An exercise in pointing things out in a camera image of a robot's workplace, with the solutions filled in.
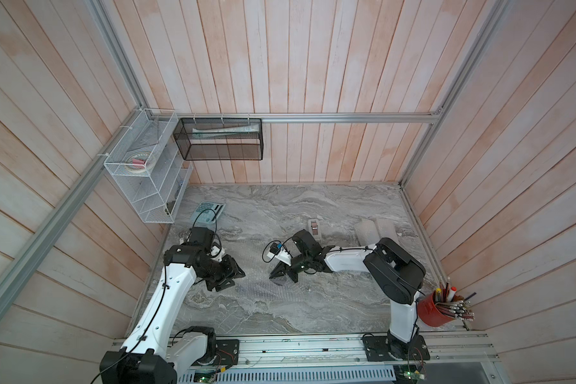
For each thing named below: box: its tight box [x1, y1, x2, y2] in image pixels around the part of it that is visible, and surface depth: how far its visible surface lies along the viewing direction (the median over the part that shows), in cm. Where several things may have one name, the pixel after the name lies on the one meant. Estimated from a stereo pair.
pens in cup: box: [433, 275, 477, 321], surface depth 73 cm
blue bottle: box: [354, 218, 380, 247], surface depth 100 cm
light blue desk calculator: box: [190, 201, 226, 225], surface depth 109 cm
